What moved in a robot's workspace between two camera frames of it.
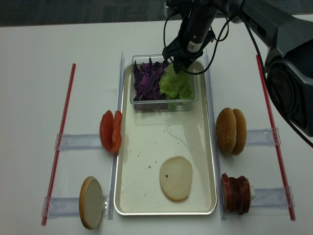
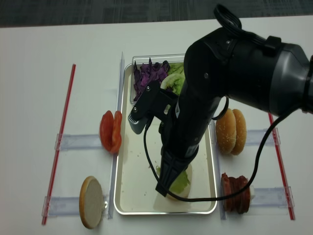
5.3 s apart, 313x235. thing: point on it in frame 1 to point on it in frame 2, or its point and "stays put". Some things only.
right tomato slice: (117, 132) stays put
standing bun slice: (91, 202) stays put
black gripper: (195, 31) to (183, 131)
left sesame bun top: (226, 130) stays put
